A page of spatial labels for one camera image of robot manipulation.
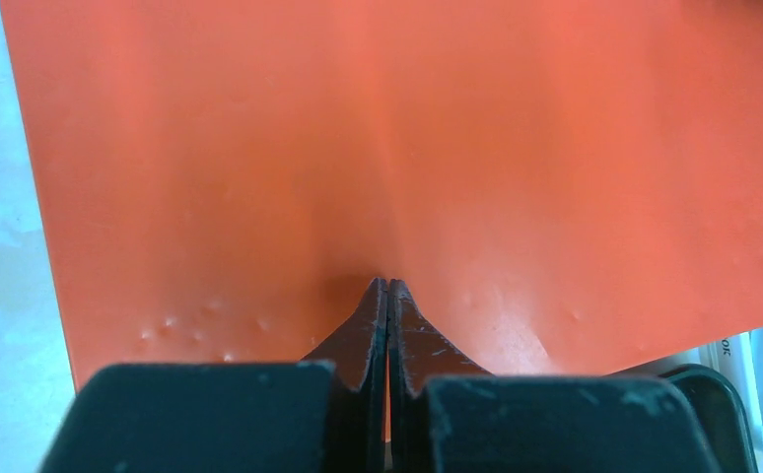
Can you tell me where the orange box lid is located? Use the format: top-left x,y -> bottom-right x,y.
0,1 -> 763,384

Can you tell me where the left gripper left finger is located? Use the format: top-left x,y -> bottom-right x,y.
41,279 -> 387,472

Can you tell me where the black cookie tray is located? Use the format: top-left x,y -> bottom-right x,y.
661,364 -> 759,473

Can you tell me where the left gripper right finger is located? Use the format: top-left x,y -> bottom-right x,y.
388,280 -> 720,472

